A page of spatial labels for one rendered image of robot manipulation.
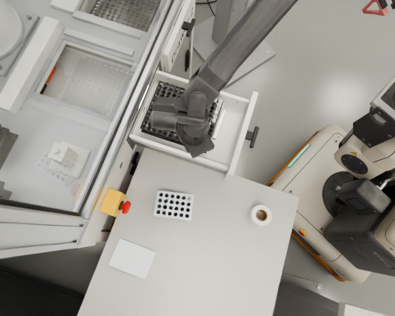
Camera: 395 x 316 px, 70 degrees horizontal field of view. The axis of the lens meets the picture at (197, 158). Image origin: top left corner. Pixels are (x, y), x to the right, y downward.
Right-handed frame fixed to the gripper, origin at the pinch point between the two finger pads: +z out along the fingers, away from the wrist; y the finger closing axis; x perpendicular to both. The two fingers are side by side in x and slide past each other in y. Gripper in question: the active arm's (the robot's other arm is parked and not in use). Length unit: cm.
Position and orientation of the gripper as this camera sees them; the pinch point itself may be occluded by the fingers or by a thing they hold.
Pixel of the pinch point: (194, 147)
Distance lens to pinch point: 80.7
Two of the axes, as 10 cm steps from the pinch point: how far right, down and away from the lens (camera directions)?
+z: -0.4, 2.9, 9.6
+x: 8.9, -4.3, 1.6
